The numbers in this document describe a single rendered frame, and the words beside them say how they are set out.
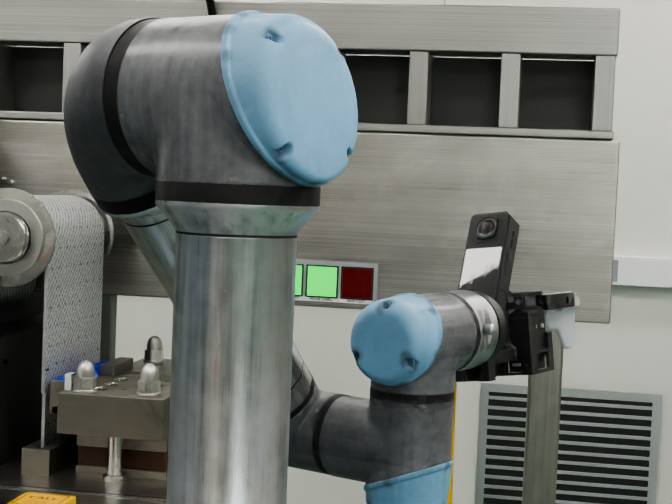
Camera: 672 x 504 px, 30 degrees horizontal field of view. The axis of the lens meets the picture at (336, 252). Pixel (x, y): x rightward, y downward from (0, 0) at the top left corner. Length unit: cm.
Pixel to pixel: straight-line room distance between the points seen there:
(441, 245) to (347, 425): 100
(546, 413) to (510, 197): 42
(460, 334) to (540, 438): 119
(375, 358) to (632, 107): 342
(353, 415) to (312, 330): 340
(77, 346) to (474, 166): 71
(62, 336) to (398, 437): 97
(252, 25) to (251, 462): 29
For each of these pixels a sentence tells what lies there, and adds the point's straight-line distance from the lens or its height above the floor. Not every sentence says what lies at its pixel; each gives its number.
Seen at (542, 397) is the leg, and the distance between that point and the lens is 228.
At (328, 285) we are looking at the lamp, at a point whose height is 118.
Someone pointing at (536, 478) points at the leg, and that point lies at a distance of 230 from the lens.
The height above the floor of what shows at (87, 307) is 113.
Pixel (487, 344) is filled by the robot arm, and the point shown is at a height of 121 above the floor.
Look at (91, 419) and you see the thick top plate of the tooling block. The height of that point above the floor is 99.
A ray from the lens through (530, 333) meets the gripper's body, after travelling 124.
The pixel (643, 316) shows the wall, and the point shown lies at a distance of 445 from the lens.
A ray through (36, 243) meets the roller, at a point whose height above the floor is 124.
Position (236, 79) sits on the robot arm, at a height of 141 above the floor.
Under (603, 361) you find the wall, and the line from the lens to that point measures 446.
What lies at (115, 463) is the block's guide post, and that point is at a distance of 190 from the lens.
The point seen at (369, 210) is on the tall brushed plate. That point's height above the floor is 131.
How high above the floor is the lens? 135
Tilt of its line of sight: 3 degrees down
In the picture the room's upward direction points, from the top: 2 degrees clockwise
